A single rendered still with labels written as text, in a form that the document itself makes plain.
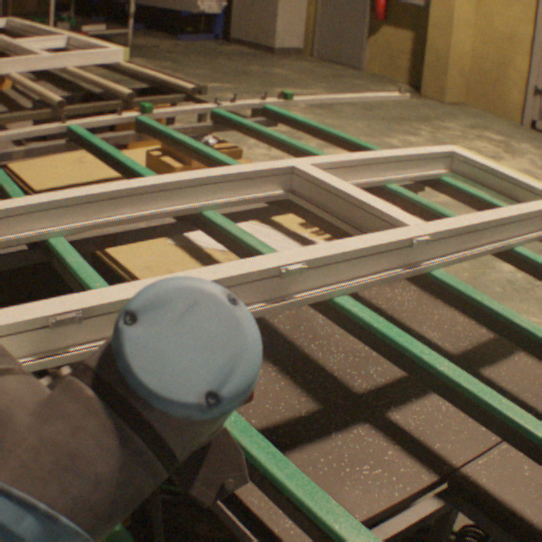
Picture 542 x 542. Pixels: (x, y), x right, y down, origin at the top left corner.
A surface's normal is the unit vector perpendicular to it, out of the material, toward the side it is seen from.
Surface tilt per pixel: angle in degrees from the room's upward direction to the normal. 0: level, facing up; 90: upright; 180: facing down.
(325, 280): 90
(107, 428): 44
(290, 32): 90
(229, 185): 90
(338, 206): 90
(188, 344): 37
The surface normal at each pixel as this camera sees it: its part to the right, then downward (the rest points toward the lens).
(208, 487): 0.20, -0.40
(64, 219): 0.55, 0.40
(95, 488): 0.55, -0.01
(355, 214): -0.83, 0.18
